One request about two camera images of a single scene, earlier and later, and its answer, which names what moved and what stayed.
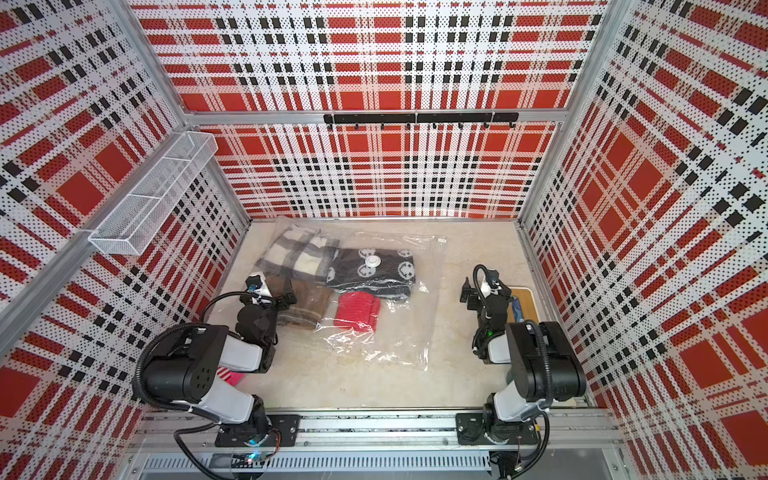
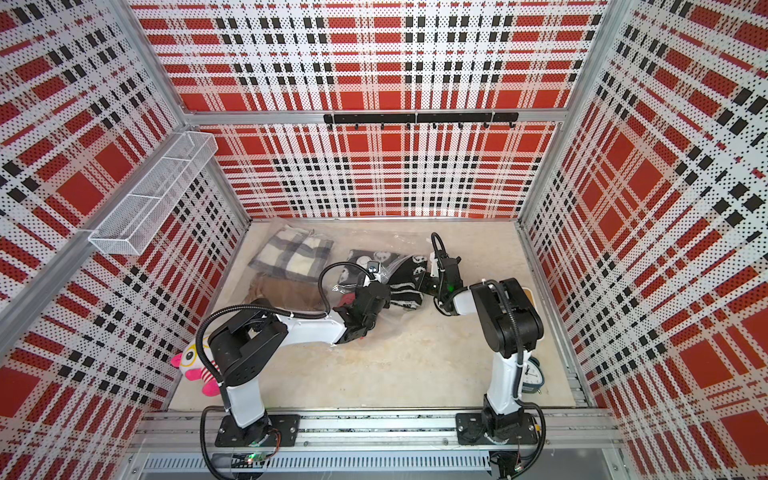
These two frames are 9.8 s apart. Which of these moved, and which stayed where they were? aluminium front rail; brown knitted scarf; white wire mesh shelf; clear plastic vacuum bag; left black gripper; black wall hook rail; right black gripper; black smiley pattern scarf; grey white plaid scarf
Moved: right black gripper; left black gripper; clear plastic vacuum bag; black smiley pattern scarf
Stayed: black wall hook rail; grey white plaid scarf; white wire mesh shelf; aluminium front rail; brown knitted scarf
